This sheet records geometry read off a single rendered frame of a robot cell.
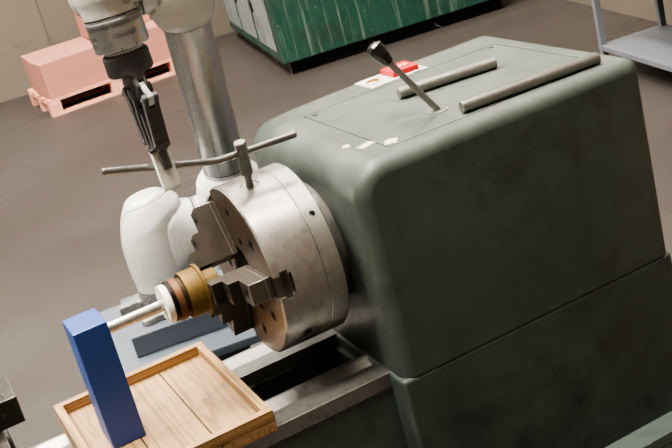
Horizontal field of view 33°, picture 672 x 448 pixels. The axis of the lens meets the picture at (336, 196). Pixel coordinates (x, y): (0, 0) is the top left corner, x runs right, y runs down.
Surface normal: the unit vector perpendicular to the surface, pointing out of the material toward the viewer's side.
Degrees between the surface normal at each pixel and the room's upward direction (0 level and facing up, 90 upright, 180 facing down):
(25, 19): 90
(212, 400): 0
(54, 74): 90
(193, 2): 111
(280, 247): 64
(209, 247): 56
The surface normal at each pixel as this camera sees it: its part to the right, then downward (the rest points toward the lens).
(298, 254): 0.33, -0.11
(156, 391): -0.24, -0.91
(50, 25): 0.28, 0.27
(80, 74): 0.49, 0.18
